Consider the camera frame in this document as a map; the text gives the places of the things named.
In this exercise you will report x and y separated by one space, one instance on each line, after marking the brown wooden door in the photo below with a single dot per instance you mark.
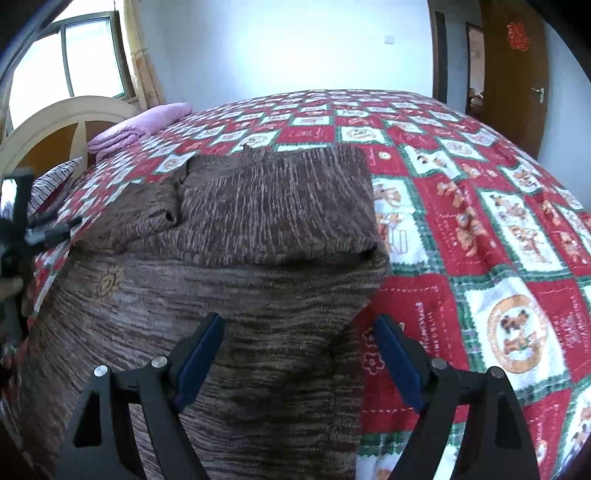
512 92

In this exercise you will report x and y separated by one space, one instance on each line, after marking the window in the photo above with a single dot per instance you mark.
87 55

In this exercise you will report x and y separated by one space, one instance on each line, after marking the person's left hand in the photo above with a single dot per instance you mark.
10 288

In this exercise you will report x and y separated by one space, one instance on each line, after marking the red checked printed blanket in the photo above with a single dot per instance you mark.
485 240

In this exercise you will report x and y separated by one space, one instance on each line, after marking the striped pillow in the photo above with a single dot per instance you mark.
54 182

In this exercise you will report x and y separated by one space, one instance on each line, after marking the beige curtain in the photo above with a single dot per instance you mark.
144 60

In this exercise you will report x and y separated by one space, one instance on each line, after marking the red door decoration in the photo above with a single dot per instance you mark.
518 36

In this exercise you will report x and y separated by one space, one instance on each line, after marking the pink folded blanket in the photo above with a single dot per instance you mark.
138 122

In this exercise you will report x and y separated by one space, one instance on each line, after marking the brown knitted sweater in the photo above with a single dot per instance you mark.
258 295

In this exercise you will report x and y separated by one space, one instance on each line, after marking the dark door frame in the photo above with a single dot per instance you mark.
439 50

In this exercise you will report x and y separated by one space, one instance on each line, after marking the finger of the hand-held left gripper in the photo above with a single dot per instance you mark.
53 231

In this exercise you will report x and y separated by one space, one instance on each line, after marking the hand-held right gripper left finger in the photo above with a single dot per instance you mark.
199 354

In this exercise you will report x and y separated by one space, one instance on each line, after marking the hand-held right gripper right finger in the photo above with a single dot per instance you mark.
400 357

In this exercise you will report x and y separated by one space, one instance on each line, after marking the cream wooden headboard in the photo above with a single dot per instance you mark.
51 121

